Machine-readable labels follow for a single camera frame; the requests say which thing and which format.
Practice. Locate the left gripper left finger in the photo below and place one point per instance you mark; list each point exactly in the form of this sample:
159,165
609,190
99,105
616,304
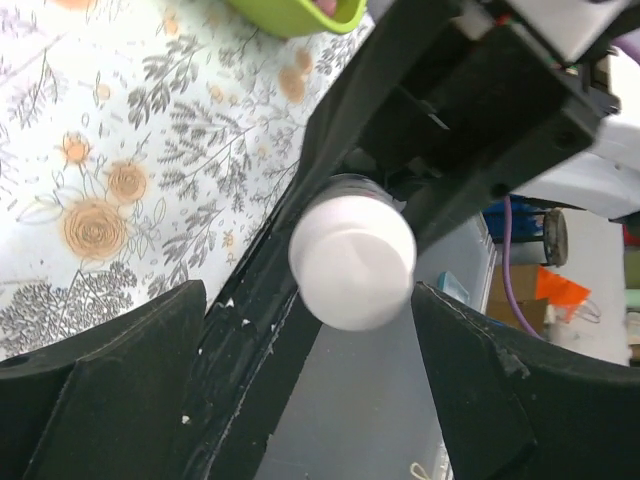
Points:
105,403

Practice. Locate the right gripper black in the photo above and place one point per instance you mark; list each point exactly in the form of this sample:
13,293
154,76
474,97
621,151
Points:
459,103

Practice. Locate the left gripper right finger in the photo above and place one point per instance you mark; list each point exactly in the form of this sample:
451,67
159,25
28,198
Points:
511,406

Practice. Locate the white vitamin B bottle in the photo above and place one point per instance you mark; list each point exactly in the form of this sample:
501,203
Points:
353,255

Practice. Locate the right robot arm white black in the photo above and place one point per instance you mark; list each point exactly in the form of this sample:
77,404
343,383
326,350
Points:
603,179

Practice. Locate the green plastic basket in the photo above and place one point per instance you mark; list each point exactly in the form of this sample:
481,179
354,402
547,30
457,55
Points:
293,18

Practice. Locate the floral patterned table mat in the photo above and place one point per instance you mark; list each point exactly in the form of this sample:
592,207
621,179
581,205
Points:
143,144

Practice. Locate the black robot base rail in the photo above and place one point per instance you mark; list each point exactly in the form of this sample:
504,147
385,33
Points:
257,337

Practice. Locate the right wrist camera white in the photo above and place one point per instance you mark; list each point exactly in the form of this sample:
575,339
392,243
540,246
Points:
567,28

